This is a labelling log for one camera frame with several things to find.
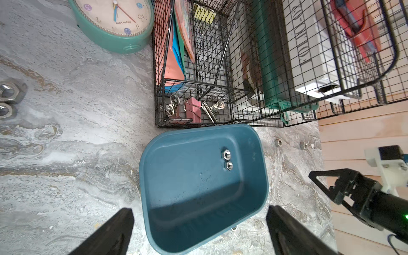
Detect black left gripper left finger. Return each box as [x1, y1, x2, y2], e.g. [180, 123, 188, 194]
[70, 208, 135, 255]

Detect teal plastic storage box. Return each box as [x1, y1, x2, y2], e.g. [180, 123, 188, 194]
[139, 124, 269, 255]

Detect colourful paper folders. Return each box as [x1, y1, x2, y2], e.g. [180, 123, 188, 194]
[153, 1, 196, 94]

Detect large steel nut right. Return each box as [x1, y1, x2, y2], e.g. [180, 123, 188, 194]
[1, 81, 26, 104]

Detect black wire desk organizer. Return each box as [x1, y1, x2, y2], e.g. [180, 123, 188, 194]
[153, 1, 408, 129]

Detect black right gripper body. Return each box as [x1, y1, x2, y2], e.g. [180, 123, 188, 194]
[331, 172, 408, 242]

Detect green round clock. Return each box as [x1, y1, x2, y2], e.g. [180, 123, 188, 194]
[69, 0, 154, 54]

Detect white box in organizer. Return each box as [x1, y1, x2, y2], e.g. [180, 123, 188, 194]
[283, 1, 359, 104]

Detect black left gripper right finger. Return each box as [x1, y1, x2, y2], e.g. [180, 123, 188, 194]
[266, 206, 338, 255]

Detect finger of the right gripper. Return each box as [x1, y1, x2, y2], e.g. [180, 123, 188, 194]
[309, 169, 349, 198]

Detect pink binder clip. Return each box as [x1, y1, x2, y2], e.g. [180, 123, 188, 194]
[184, 97, 201, 123]

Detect small steel nut right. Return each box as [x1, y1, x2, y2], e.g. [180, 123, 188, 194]
[0, 103, 17, 121]

